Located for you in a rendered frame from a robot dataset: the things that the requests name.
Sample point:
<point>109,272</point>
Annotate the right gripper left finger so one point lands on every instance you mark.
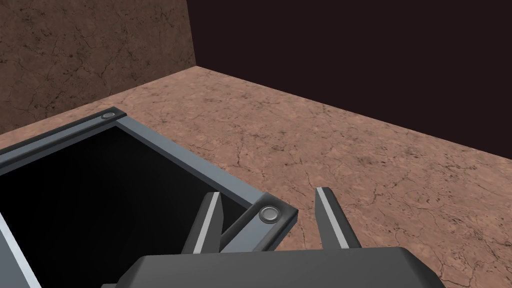
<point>208,226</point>

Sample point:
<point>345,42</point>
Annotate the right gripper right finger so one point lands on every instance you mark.
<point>334,224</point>

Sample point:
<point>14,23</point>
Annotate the grey open-top box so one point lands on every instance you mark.
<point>168,160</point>

